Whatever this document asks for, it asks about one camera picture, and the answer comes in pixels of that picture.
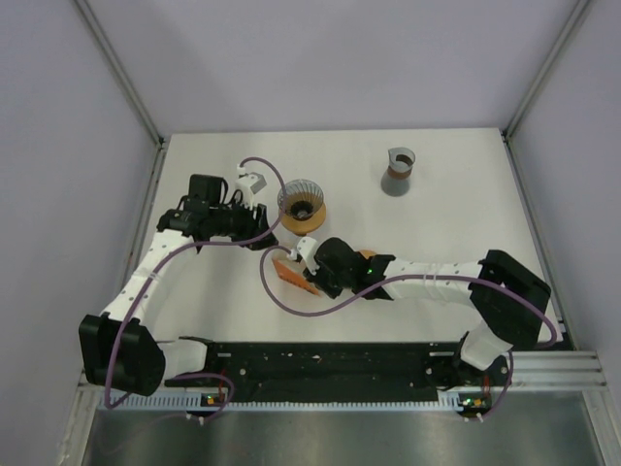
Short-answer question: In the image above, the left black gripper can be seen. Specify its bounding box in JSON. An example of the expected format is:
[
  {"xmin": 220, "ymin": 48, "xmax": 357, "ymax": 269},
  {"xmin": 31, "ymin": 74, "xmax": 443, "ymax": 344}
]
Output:
[{"xmin": 210, "ymin": 195, "xmax": 278, "ymax": 250}]

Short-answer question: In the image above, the orange coffee filter pack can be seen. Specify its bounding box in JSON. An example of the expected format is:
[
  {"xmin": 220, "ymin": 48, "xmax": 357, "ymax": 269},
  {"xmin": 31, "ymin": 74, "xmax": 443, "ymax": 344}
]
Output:
[{"xmin": 272, "ymin": 256, "xmax": 320, "ymax": 296}]

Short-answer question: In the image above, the smoked glass dripper cone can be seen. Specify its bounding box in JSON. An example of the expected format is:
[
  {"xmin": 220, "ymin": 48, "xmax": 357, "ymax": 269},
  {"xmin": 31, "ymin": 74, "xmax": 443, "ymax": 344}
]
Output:
[{"xmin": 278, "ymin": 179, "xmax": 324, "ymax": 221}]

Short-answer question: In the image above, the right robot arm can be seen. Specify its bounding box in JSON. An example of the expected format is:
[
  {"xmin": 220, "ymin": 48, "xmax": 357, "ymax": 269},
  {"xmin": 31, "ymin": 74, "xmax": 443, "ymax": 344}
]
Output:
[{"xmin": 293, "ymin": 237, "xmax": 551, "ymax": 384}]

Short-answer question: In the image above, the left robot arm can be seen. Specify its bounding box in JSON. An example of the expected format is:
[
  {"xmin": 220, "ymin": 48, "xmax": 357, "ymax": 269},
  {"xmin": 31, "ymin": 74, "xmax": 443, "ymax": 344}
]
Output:
[{"xmin": 79, "ymin": 170, "xmax": 277, "ymax": 396}]

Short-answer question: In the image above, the grey glass carafe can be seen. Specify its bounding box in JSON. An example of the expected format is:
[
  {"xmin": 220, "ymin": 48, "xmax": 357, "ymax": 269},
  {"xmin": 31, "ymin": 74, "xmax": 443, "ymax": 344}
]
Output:
[{"xmin": 380, "ymin": 147, "xmax": 416, "ymax": 197}]

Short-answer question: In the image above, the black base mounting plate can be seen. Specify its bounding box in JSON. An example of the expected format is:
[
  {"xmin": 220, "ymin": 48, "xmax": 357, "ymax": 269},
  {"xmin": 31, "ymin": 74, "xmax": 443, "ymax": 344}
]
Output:
[{"xmin": 164, "ymin": 341, "xmax": 513, "ymax": 403}]

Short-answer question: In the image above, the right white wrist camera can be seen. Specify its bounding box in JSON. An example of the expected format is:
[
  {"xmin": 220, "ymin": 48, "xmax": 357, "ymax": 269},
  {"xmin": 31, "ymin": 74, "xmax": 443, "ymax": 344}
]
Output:
[{"xmin": 287, "ymin": 236, "xmax": 319, "ymax": 274}]

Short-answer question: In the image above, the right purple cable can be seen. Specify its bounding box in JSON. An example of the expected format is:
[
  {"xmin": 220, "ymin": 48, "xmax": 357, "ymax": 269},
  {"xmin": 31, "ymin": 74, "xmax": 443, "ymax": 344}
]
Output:
[{"xmin": 259, "ymin": 246, "xmax": 558, "ymax": 422}]

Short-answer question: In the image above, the purple cable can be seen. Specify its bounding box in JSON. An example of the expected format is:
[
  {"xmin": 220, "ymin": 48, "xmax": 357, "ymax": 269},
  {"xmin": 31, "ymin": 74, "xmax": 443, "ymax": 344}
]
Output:
[
  {"xmin": 102, "ymin": 155, "xmax": 288, "ymax": 423},
  {"xmin": 259, "ymin": 246, "xmax": 558, "ymax": 422}
]

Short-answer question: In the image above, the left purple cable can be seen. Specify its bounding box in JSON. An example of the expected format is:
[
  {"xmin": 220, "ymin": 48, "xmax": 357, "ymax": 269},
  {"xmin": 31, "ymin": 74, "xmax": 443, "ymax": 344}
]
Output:
[{"xmin": 102, "ymin": 155, "xmax": 288, "ymax": 423}]

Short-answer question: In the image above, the grey cable duct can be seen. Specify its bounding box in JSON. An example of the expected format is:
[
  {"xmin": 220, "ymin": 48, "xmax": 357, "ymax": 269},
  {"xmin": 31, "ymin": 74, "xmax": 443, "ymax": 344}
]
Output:
[{"xmin": 115, "ymin": 388, "xmax": 487, "ymax": 413}]

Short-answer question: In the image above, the aluminium frame rail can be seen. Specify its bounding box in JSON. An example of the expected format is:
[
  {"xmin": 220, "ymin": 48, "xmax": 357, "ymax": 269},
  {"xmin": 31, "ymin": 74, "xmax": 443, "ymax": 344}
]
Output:
[{"xmin": 77, "ymin": 349, "xmax": 608, "ymax": 393}]

